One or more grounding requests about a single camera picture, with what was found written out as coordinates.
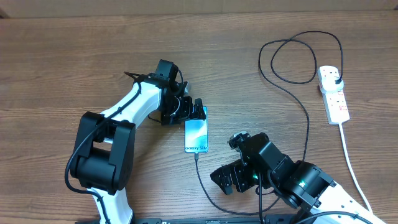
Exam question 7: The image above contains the white charger adapter plug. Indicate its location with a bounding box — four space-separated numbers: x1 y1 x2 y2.
319 78 344 94

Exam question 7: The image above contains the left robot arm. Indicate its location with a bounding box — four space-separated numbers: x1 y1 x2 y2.
64 60 206 223

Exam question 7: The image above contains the white power strip cord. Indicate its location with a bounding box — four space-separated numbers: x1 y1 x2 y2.
338 123 373 212

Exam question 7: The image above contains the blue Galaxy smartphone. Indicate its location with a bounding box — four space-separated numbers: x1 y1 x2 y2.
184 107 208 153

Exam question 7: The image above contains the white power strip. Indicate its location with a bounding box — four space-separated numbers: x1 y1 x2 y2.
317 65 350 125

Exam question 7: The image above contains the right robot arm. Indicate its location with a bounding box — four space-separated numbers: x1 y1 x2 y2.
210 132 382 223

